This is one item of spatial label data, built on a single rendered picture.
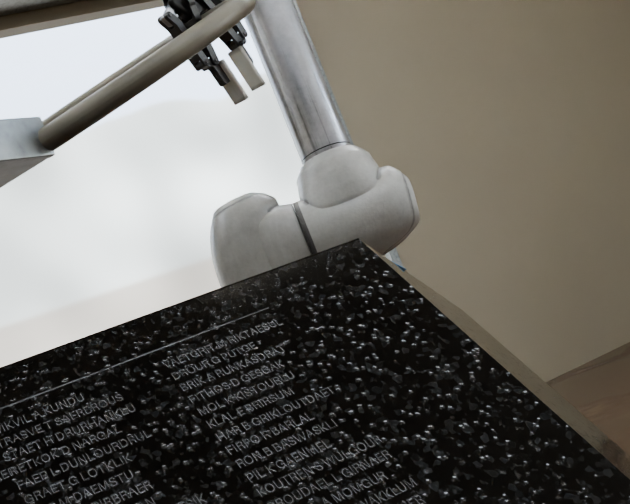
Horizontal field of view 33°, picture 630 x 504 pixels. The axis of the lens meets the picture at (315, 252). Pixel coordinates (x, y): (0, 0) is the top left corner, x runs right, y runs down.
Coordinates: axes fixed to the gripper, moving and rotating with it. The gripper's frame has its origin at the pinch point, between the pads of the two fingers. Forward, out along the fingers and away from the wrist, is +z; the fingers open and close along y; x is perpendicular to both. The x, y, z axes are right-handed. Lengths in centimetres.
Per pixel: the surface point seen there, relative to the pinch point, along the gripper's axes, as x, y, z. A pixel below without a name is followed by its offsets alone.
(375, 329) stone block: 65, 66, 13
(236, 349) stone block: 59, 72, 9
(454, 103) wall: -317, -463, 141
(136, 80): 21.3, 34.9, -9.4
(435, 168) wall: -322, -416, 164
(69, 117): 15.6, 41.6, -10.2
